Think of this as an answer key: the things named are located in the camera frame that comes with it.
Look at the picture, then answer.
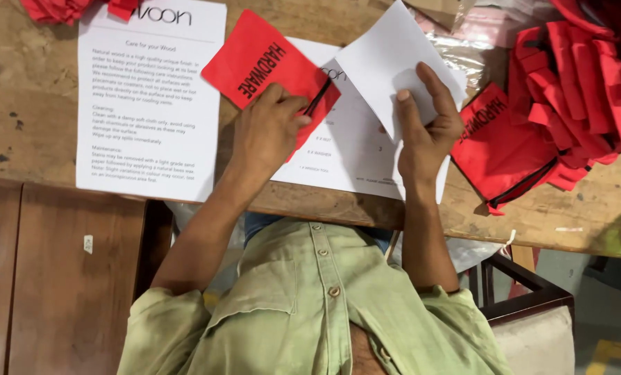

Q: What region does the person's right hand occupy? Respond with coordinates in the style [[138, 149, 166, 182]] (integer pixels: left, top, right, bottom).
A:
[[378, 61, 465, 196]]

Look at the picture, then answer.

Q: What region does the person's left hand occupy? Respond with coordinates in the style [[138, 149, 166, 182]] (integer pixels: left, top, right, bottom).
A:
[[230, 83, 312, 182]]

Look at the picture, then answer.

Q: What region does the red zip pouch black print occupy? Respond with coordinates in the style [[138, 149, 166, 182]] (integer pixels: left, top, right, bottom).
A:
[[201, 9, 342, 163], [449, 82, 562, 216]]

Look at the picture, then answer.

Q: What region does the white paper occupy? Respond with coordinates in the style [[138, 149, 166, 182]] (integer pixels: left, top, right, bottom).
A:
[[334, 0, 468, 145]]

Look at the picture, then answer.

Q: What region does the white printed parts list sheet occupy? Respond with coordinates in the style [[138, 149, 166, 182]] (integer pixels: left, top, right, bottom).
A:
[[269, 36, 453, 205]]

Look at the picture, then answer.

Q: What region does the clear plastic bag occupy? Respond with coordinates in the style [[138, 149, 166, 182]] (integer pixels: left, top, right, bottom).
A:
[[413, 0, 517, 97]]

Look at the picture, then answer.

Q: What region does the white plastic bag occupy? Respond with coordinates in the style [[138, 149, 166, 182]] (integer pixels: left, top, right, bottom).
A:
[[445, 235, 517, 275]]

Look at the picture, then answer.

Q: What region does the white printed care sheet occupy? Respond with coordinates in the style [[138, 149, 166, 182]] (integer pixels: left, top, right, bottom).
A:
[[75, 0, 228, 203]]

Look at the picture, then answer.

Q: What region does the brown cardboard piece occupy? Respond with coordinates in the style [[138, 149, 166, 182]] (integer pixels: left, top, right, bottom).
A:
[[403, 0, 479, 31]]

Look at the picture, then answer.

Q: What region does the person's green button shirt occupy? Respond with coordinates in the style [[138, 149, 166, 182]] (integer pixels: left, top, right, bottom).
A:
[[116, 217, 515, 375]]

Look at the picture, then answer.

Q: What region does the dark wooden cushioned chair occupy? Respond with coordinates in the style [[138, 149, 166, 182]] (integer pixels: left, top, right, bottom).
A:
[[468, 252, 577, 375]]

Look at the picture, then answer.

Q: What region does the small heap of red pouches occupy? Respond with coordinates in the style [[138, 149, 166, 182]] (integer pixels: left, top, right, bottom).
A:
[[20, 0, 145, 26]]

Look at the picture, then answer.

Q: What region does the brown wooden cabinet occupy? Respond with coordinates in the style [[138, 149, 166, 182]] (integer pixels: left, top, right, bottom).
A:
[[0, 178, 174, 375]]

